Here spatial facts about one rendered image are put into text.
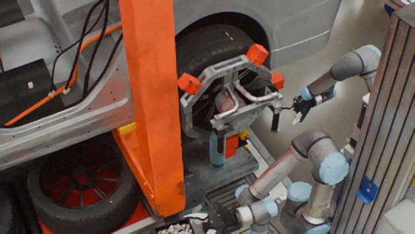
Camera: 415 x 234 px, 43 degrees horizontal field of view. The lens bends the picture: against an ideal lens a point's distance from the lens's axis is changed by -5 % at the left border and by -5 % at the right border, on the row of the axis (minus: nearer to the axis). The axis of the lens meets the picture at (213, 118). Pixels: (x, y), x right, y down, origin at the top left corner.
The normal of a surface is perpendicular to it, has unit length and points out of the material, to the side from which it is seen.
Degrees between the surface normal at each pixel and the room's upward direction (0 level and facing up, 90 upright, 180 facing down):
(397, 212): 0
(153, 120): 90
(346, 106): 0
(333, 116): 0
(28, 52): 55
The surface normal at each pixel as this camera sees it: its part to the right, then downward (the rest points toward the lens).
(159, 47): 0.48, 0.64
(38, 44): 0.36, 0.05
